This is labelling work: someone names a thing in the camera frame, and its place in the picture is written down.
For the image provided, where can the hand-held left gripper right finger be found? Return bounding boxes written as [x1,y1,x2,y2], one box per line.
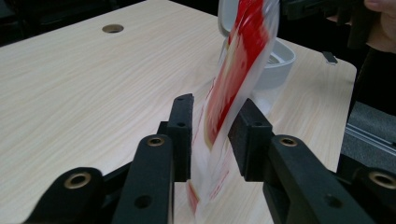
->
[228,97,376,224]

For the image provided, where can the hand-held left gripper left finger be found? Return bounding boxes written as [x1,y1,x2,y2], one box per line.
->
[111,92,195,224]

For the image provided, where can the white cup with handle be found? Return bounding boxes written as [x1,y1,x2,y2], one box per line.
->
[217,0,297,116]

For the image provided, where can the clear red spout pouch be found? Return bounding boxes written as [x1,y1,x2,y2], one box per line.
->
[186,0,281,220]

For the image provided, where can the grey table edge bracket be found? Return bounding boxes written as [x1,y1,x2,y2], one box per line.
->
[321,50,339,65]

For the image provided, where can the aluminium floor rail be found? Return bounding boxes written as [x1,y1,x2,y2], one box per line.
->
[342,122,396,157]

